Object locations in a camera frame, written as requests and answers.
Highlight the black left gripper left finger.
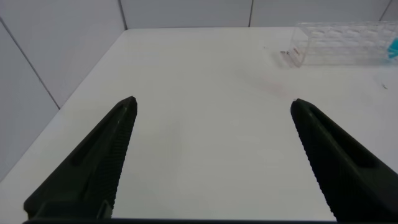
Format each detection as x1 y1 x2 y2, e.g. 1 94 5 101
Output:
23 95 138 220

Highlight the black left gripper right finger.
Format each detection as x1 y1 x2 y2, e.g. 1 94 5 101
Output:
290 98 398 223

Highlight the clear plastic test tube rack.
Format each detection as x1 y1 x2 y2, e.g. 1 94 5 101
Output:
287 21 398 68

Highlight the blue pigment test tube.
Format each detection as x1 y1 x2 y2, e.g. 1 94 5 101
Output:
387 37 398 60

